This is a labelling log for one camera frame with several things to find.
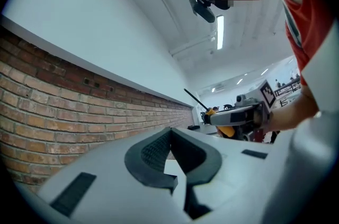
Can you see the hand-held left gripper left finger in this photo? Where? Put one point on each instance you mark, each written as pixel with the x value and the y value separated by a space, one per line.
pixel 106 191

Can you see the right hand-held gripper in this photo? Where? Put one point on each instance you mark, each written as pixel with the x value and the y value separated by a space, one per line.
pixel 266 96

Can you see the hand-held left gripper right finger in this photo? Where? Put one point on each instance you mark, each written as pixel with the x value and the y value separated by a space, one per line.
pixel 238 180

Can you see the person's right forearm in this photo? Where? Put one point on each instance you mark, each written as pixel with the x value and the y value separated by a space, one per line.
pixel 291 114

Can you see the long ceiling lamp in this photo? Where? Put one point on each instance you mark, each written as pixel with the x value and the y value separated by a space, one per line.
pixel 220 32

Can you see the person's red shirt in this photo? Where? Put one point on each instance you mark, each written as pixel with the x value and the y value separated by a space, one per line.
pixel 312 19

